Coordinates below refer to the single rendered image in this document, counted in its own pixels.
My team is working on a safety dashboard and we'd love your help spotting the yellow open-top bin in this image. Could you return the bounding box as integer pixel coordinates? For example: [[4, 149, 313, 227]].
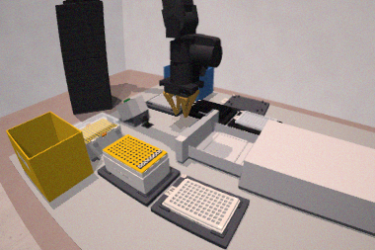
[[6, 112, 94, 202]]

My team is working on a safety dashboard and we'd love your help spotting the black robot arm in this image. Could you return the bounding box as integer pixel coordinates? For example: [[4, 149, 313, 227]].
[[162, 0, 222, 84]]

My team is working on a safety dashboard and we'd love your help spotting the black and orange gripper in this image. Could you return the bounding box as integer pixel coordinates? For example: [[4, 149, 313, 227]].
[[159, 61, 204, 118]]

